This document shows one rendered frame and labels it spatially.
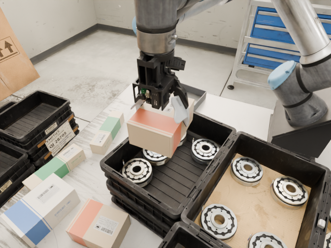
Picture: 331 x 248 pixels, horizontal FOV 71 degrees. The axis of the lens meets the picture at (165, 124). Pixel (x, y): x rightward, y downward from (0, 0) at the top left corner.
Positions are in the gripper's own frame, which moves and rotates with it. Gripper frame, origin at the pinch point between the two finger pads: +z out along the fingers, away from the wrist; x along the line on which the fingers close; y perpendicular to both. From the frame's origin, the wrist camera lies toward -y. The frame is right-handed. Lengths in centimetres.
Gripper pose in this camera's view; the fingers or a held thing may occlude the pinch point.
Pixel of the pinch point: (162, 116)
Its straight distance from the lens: 61.1
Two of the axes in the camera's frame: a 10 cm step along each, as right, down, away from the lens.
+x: 9.1, 2.8, -3.1
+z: 0.0, 7.3, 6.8
